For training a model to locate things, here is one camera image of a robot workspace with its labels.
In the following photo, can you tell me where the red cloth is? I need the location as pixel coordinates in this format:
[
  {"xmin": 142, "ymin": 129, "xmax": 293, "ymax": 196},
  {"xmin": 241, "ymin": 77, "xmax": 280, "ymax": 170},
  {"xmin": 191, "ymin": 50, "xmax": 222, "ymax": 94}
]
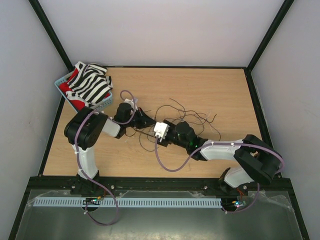
[{"xmin": 54, "ymin": 70, "xmax": 86, "ymax": 112}]

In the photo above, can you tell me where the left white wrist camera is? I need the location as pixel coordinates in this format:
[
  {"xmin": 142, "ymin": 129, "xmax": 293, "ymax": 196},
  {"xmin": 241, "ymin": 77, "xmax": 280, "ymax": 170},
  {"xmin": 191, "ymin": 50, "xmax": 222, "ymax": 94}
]
[{"xmin": 123, "ymin": 98, "xmax": 138, "ymax": 110}]

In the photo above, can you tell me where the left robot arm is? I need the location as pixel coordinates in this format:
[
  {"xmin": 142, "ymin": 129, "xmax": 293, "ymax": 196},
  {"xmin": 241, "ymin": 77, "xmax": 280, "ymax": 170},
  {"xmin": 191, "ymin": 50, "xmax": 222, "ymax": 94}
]
[{"xmin": 64, "ymin": 102, "xmax": 156, "ymax": 194}]

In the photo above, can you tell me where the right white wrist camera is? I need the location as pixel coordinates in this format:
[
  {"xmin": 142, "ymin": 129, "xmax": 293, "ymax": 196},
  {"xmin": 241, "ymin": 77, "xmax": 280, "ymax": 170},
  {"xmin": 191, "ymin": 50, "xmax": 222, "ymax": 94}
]
[{"xmin": 153, "ymin": 122, "xmax": 170, "ymax": 139}]

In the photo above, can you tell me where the light blue slotted cable duct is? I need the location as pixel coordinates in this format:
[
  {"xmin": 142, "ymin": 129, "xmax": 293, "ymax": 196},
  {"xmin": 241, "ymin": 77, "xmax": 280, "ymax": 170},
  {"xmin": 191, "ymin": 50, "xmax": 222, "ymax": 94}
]
[{"xmin": 31, "ymin": 197, "xmax": 221, "ymax": 209}]

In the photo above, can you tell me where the dark brown wire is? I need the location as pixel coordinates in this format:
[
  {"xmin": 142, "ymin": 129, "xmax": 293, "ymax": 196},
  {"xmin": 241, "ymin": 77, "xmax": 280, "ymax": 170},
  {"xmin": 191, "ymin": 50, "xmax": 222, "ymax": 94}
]
[{"xmin": 138, "ymin": 132, "xmax": 161, "ymax": 152}]

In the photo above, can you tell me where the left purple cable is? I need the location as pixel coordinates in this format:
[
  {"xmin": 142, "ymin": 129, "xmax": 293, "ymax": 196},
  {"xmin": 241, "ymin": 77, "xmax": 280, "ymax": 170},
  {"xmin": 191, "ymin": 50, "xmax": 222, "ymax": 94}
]
[{"xmin": 74, "ymin": 89, "xmax": 139, "ymax": 227}]

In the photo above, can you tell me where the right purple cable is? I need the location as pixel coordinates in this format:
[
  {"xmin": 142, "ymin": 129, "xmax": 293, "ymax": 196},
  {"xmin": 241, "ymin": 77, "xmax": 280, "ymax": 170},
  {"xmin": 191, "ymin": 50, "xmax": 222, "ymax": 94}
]
[{"xmin": 154, "ymin": 137, "xmax": 286, "ymax": 215}]

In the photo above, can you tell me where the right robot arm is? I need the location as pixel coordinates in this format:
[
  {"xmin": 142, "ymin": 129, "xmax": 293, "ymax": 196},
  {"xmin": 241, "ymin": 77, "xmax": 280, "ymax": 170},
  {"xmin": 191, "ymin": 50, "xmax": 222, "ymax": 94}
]
[{"xmin": 153, "ymin": 120, "xmax": 285, "ymax": 195}]

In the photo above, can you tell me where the purple cable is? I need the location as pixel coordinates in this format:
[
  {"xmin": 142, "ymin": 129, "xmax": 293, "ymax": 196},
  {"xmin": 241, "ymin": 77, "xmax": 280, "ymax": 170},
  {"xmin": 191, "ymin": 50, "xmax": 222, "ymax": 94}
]
[
  {"xmin": 74, "ymin": 89, "xmax": 139, "ymax": 227},
  {"xmin": 154, "ymin": 137, "xmax": 286, "ymax": 215}
]

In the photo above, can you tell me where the black white striped cloth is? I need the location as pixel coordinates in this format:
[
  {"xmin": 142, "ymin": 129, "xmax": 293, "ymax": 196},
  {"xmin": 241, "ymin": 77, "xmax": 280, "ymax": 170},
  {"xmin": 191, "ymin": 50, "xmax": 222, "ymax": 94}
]
[{"xmin": 68, "ymin": 61, "xmax": 113, "ymax": 104}]

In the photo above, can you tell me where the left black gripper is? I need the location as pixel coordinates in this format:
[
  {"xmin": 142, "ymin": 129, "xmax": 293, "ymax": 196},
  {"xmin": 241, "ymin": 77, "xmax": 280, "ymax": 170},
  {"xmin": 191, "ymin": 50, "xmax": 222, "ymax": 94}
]
[{"xmin": 125, "ymin": 107, "xmax": 157, "ymax": 129}]

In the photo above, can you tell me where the light blue plastic basket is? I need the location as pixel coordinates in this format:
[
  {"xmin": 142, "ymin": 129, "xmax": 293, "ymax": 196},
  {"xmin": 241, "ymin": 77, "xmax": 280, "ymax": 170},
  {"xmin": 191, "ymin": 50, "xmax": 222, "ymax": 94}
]
[{"xmin": 54, "ymin": 74, "xmax": 114, "ymax": 117}]

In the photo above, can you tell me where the white thin wire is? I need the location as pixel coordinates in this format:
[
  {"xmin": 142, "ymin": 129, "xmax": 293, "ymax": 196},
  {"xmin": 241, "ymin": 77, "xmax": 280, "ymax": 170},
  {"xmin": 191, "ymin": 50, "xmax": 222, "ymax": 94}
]
[{"xmin": 124, "ymin": 112, "xmax": 221, "ymax": 143}]

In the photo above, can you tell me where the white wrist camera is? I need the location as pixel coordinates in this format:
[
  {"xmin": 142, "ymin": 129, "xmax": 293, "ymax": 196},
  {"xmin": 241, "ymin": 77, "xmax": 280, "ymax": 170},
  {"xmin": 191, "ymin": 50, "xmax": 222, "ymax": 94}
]
[
  {"xmin": 123, "ymin": 98, "xmax": 138, "ymax": 110},
  {"xmin": 153, "ymin": 122, "xmax": 170, "ymax": 139}
]

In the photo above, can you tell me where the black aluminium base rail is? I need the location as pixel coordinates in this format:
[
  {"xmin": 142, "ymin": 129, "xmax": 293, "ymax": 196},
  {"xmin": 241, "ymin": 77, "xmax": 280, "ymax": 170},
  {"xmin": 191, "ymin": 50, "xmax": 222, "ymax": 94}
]
[{"xmin": 27, "ymin": 176, "xmax": 293, "ymax": 196}]

